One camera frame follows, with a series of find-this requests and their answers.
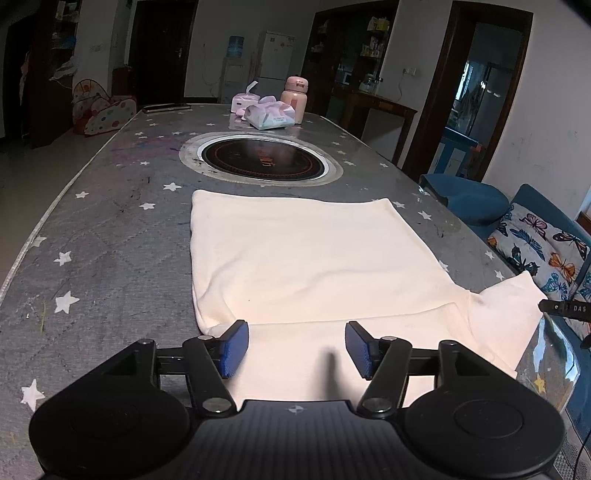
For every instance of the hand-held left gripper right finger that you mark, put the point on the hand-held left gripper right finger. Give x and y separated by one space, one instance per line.
358 350

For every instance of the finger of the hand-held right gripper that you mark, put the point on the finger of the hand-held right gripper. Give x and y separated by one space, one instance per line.
563 308

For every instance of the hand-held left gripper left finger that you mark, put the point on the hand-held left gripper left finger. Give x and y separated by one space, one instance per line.
235 350

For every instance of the cream white garment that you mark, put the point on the cream white garment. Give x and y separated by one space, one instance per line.
300 254

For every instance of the butterfly print cushion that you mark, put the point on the butterfly print cushion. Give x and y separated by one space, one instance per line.
531 240

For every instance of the blue sofa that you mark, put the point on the blue sofa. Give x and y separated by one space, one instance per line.
461 198

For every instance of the grey star print tablecloth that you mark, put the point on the grey star print tablecloth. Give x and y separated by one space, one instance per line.
115 230

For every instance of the blue cabinet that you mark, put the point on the blue cabinet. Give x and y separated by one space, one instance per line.
455 152

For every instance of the round black induction cooktop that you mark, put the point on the round black induction cooktop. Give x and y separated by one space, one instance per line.
258 157

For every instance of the white tissue pack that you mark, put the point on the white tissue pack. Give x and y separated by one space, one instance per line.
270 115

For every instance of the pink tissue pack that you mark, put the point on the pink tissue pack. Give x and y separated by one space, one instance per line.
240 104

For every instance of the dark wooden side table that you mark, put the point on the dark wooden side table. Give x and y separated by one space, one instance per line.
383 104

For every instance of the silver bar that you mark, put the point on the silver bar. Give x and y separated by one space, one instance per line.
166 108

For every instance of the pink insulated bottle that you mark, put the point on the pink insulated bottle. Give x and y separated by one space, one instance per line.
293 99

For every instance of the dotted children's play tent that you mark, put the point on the dotted children's play tent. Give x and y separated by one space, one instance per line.
106 113

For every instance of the white water dispenser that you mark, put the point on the white water dispenser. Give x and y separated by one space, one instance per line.
232 78

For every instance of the white refrigerator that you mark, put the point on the white refrigerator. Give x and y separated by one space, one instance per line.
274 60

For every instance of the tall wooden display cabinet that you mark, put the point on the tall wooden display cabinet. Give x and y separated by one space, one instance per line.
332 55

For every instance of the blue water jug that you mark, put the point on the blue water jug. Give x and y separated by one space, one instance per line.
235 47

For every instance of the dark wooden door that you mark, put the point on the dark wooden door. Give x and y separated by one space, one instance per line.
161 50

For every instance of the wooden shelf unit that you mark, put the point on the wooden shelf unit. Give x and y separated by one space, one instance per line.
51 92

